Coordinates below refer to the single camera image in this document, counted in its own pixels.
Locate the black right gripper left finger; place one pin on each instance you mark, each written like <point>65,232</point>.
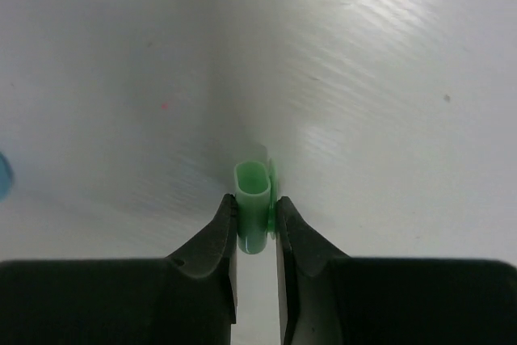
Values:
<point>186,297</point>

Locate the green highlighter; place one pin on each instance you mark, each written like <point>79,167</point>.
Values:
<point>256,192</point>

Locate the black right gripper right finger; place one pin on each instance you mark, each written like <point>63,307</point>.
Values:
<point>329,297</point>

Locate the blue highlighter cap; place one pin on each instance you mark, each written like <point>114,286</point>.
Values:
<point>6,177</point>

